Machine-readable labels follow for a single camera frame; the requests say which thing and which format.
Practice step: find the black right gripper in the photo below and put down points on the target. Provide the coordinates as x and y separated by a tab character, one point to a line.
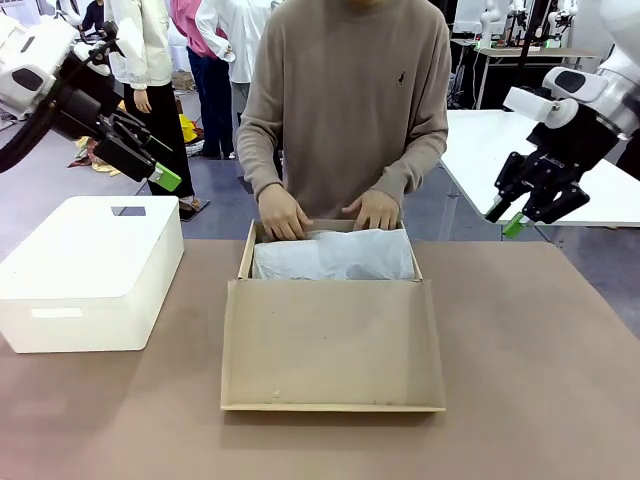
565	155

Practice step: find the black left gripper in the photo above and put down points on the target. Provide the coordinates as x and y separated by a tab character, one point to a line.
85	115

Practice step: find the white tissue wrapping paper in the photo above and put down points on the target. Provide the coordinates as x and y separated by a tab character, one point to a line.
340	255

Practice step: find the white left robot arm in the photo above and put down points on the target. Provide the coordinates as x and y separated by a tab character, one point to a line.
25	65

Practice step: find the person's left forearm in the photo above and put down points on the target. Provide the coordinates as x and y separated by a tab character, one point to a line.
417	160

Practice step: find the person's right forearm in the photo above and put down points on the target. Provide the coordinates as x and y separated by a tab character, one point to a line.
257	160

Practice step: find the brown cardboard shoe box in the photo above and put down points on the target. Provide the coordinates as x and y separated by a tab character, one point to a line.
330	345

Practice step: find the person's left hand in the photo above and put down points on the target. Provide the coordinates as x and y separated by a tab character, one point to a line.
377	212

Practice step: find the person's right hand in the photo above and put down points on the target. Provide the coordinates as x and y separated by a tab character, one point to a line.
282	215

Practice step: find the yellow clothes pile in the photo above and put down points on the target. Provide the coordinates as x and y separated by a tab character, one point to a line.
187	132

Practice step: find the white table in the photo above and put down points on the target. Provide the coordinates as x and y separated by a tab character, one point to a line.
475	150

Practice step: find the mannequin in cream jacket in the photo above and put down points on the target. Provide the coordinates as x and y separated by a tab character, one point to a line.
145	60

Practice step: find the person in pink shirt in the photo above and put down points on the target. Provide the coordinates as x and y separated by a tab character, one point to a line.
210	90

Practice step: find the person in black clothes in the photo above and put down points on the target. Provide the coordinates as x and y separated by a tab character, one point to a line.
631	160

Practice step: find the white workbench with robots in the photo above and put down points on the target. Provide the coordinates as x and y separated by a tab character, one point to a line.
500	55

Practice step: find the mannequin in white shirt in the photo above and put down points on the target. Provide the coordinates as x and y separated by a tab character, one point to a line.
235	45

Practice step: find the black stand pole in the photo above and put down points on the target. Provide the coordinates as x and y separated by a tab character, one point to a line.
525	50

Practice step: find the white plastic storage bin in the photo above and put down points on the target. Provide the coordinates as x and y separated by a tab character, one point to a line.
85	280

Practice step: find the person in beige sweater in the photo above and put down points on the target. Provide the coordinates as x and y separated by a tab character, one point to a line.
350	90

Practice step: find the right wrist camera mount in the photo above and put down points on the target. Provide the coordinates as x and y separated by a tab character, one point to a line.
537	105

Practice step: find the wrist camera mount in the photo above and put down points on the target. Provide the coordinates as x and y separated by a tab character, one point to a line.
537	105
111	37

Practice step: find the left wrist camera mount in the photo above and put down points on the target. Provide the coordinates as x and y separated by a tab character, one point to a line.
111	37

